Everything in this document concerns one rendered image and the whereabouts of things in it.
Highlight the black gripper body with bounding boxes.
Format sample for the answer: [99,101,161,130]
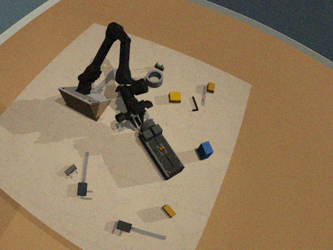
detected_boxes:
[115,96,153,122]

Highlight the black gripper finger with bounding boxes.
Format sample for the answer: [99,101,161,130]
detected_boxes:
[138,110,146,124]
[126,116,137,128]

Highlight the blue cube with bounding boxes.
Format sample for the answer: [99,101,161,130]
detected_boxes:
[197,141,214,160]

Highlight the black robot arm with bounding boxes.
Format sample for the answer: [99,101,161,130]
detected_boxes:
[75,22,149,115]

